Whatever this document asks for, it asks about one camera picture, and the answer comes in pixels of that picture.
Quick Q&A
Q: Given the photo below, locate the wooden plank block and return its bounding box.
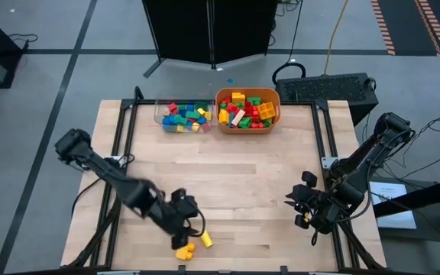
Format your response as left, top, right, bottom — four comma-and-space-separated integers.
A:
231, 109, 247, 128

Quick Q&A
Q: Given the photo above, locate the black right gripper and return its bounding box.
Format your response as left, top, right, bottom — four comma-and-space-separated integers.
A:
283, 185, 339, 235

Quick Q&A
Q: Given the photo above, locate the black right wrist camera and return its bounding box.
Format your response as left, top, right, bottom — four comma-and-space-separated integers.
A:
301, 170, 319, 188

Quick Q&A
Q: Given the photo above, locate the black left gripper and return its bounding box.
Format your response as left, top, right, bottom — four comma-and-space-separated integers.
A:
158, 189, 202, 251

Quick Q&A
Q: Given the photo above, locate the yellow hanging cable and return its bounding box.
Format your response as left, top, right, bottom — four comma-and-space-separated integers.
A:
322, 0, 350, 76

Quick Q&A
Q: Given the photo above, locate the orange striped cable ramp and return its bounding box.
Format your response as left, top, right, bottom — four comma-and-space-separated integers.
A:
413, 0, 440, 57
370, 0, 396, 57

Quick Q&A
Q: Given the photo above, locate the black computer case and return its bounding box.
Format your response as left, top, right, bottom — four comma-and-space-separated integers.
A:
274, 72, 380, 127

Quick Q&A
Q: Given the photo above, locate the yellow cylinder block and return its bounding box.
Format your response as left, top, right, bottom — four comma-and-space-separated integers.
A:
199, 230, 214, 248

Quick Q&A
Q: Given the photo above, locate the orange plastic bin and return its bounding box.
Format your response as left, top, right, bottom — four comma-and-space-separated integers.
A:
215, 87, 282, 135

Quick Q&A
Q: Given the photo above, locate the white paper sheet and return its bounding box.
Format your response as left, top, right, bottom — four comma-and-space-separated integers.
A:
367, 181, 418, 230

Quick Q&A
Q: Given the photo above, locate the yellow hollow block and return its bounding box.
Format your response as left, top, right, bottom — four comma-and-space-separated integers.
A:
257, 102, 277, 121

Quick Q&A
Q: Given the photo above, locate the black partition screen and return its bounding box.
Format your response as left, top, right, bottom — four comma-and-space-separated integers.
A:
141, 0, 279, 79

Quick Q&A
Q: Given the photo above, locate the clear plastic bin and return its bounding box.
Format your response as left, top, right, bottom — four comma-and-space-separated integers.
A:
154, 98, 215, 134

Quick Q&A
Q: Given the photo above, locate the black hanging cable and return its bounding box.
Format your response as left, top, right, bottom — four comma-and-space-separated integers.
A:
271, 0, 307, 87

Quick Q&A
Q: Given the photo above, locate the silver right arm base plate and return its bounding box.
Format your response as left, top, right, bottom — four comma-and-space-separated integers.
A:
321, 156, 339, 170

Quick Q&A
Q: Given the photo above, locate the black side desk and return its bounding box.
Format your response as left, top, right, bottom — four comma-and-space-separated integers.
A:
372, 173, 440, 245

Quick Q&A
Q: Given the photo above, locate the large yellow stud block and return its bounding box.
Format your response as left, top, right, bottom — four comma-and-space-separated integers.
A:
175, 242, 197, 261

